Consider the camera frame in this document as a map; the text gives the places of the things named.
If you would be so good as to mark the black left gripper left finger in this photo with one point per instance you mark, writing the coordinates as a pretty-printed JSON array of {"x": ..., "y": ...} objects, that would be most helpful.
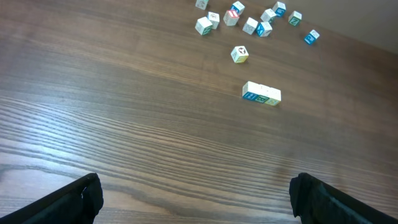
[{"x": 77, "y": 202}]

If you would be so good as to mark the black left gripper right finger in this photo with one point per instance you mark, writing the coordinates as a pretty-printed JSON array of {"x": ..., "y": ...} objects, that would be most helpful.
[{"x": 316, "y": 202}]

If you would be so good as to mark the wooden block yellow sided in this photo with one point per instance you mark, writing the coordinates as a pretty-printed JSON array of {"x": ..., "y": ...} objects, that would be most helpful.
[{"x": 274, "y": 96}]

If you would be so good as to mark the wooden block green side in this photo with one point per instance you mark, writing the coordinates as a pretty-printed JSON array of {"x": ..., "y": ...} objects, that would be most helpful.
[
  {"x": 203, "y": 26},
  {"x": 263, "y": 93},
  {"x": 268, "y": 16}
]

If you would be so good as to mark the wooden block number 8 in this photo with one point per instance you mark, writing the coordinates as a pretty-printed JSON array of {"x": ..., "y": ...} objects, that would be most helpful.
[{"x": 251, "y": 91}]

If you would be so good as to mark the wooden block soccer ball W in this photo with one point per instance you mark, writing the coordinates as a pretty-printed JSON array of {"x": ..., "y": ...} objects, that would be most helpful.
[{"x": 239, "y": 54}]

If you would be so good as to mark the blue block far right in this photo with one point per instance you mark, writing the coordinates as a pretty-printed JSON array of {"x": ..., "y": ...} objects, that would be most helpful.
[{"x": 312, "y": 36}]

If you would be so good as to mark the blue sided block letter B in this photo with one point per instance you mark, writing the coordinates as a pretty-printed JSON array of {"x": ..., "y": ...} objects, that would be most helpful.
[{"x": 264, "y": 29}]

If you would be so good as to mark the green block top edge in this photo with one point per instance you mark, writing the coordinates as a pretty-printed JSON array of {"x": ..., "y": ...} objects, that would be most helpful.
[{"x": 295, "y": 18}]

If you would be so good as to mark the wooden block number 9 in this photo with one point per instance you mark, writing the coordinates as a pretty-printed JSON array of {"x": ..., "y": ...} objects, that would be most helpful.
[{"x": 250, "y": 26}]

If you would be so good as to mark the blue block top edge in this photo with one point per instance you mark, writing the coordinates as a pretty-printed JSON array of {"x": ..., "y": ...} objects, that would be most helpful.
[{"x": 279, "y": 8}]

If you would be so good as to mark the red letter I block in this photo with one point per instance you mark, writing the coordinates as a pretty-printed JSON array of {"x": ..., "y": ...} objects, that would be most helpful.
[{"x": 231, "y": 17}]

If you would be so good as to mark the blue sided block upper left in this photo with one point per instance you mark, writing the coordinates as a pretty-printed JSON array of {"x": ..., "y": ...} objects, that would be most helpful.
[{"x": 238, "y": 7}]

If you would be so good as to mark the wooden block red print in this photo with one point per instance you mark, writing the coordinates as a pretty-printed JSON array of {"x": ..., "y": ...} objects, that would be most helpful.
[{"x": 214, "y": 19}]

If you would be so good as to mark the green letter N block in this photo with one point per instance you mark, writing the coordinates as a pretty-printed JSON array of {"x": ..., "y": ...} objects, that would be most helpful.
[{"x": 201, "y": 4}]

